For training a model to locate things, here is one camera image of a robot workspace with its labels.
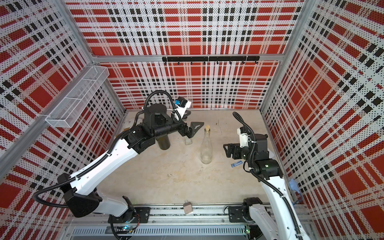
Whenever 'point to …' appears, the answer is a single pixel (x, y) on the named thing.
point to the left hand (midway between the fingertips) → (197, 117)
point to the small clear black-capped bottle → (188, 141)
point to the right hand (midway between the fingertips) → (233, 146)
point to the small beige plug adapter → (187, 207)
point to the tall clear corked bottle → (206, 150)
